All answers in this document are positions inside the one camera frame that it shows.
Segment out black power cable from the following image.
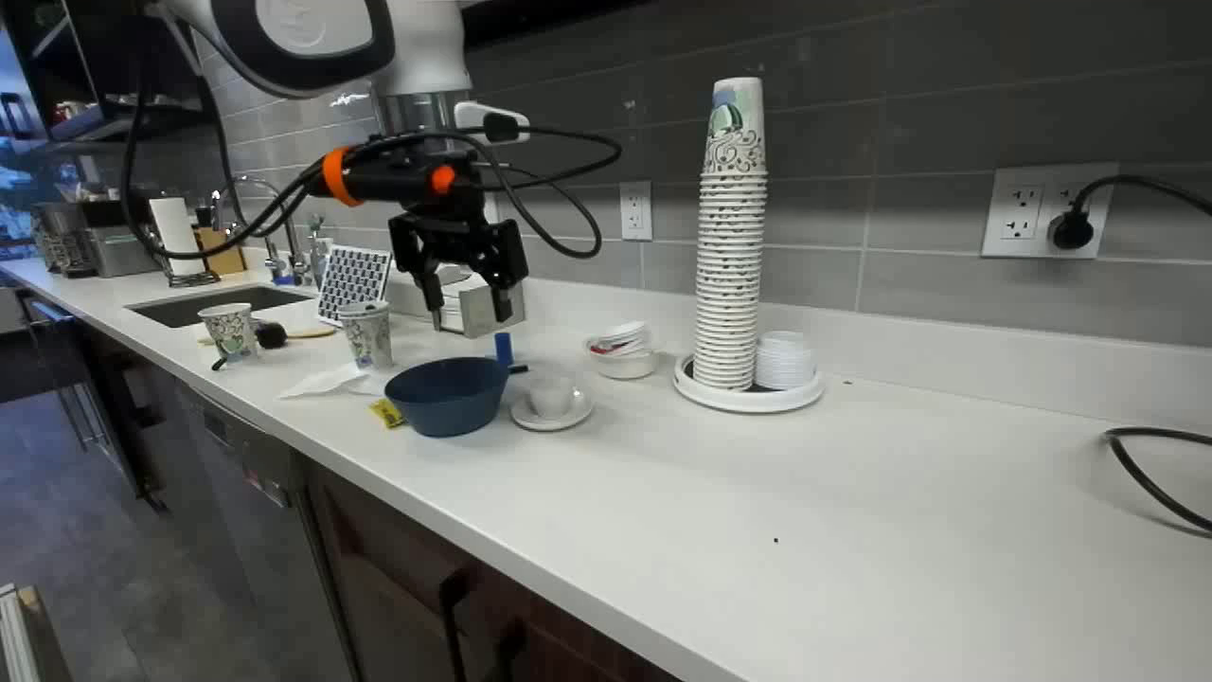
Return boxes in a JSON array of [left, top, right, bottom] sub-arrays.
[[1101, 423, 1212, 535]]

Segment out white napkin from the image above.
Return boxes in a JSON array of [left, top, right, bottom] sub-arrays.
[[281, 362, 380, 400]]

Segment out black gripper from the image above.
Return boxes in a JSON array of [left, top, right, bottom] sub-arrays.
[[390, 164, 528, 335]]

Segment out patterned paper cup with marker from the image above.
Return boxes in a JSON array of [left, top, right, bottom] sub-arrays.
[[342, 303, 394, 366]]

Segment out patterned paper cup near sink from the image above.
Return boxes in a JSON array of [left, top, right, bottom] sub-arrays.
[[199, 303, 262, 359]]

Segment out white wall outlet with plug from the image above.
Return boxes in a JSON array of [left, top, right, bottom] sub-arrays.
[[980, 164, 1113, 260]]

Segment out blue marker behind bowl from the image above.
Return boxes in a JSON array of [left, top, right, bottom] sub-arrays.
[[492, 335, 516, 366]]

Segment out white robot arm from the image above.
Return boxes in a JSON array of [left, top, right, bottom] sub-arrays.
[[160, 0, 531, 323]]

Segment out blue bowl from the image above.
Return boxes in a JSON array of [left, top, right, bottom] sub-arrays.
[[382, 357, 507, 437]]

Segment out perforated white sponge holder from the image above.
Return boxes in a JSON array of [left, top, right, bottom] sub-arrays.
[[317, 245, 390, 317]]

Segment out short white cup stack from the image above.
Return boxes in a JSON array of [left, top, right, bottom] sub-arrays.
[[752, 328, 813, 389]]

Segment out tall stack of paper cups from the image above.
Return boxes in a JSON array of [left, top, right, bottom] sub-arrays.
[[693, 74, 769, 389]]

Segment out black sink basin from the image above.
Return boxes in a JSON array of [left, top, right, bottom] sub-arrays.
[[129, 289, 309, 328]]

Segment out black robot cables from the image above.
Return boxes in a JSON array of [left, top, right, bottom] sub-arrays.
[[117, 72, 626, 264]]

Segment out white round tray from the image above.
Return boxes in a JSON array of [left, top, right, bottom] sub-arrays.
[[675, 357, 824, 415]]

